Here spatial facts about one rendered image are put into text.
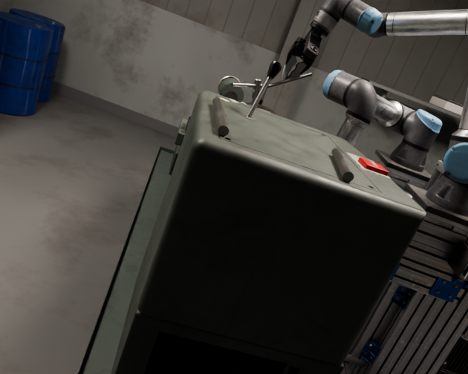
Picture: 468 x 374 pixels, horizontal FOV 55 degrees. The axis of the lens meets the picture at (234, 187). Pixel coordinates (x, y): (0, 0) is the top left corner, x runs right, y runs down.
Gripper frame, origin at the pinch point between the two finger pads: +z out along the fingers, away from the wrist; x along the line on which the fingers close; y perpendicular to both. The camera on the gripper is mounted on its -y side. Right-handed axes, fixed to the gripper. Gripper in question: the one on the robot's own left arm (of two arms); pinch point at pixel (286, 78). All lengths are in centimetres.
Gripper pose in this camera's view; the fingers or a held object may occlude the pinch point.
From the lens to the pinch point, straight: 160.1
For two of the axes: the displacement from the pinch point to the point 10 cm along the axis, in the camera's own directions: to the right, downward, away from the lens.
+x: -8.2, -5.1, -2.5
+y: -0.5, -3.7, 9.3
